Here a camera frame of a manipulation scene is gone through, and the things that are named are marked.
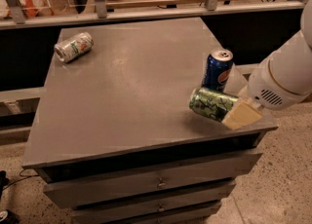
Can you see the left metal rail bracket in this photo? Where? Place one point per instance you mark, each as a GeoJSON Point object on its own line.
{"type": "Point", "coordinates": [16, 11]}

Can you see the silver 7up can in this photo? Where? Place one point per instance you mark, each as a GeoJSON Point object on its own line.
{"type": "Point", "coordinates": [74, 46]}

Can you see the green patterned soda can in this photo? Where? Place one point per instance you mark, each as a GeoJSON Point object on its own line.
{"type": "Point", "coordinates": [211, 104]}

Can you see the blue Pepsi can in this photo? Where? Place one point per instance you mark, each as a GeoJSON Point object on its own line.
{"type": "Point", "coordinates": [217, 70]}

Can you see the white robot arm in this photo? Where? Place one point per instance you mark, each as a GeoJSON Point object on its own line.
{"type": "Point", "coordinates": [298, 48]}

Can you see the grey drawer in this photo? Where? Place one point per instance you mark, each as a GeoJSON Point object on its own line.
{"type": "Point", "coordinates": [126, 183]}
{"type": "Point", "coordinates": [155, 203]}

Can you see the grey drawer cabinet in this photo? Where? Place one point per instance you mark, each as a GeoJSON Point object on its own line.
{"type": "Point", "coordinates": [124, 105]}

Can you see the middle grey drawer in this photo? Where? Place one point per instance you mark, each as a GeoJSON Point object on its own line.
{"type": "Point", "coordinates": [155, 203]}

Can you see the top grey drawer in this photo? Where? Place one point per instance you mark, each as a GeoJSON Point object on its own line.
{"type": "Point", "coordinates": [126, 183]}

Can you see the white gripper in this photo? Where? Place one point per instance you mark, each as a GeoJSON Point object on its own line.
{"type": "Point", "coordinates": [263, 87]}

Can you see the orange white bag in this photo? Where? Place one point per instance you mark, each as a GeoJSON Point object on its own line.
{"type": "Point", "coordinates": [32, 8]}

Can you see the dark can on floor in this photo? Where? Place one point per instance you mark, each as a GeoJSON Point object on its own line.
{"type": "Point", "coordinates": [7, 217]}

